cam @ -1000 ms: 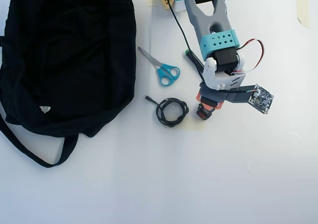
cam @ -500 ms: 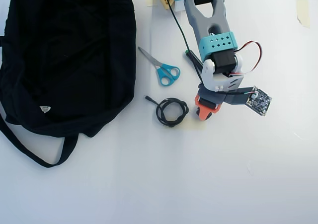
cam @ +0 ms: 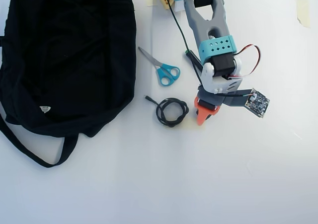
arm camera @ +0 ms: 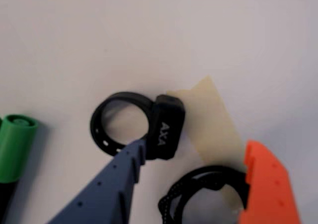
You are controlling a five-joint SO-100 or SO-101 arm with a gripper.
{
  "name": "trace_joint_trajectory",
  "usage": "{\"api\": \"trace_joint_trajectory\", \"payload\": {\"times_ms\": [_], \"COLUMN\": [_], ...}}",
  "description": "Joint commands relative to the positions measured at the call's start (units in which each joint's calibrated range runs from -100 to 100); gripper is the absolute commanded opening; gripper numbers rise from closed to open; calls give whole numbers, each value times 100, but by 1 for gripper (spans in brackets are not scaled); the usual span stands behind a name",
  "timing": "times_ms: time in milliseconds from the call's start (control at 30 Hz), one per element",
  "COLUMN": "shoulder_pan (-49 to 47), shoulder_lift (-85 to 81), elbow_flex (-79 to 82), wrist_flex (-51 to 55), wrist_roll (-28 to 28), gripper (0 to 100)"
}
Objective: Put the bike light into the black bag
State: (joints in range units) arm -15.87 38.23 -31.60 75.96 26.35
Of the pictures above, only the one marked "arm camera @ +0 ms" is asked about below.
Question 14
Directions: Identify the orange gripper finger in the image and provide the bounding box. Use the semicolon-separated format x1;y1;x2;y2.
237;140;303;224

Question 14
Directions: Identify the beige masking tape strip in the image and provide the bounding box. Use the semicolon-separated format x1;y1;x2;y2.
165;75;248;216

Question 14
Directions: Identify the coiled black usb cable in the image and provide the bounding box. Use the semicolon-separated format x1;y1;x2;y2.
159;165;249;224

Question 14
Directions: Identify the black marker green cap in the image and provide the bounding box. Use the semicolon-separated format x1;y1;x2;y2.
0;113;39;224

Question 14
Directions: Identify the navy gripper finger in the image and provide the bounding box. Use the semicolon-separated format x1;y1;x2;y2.
47;138;147;224

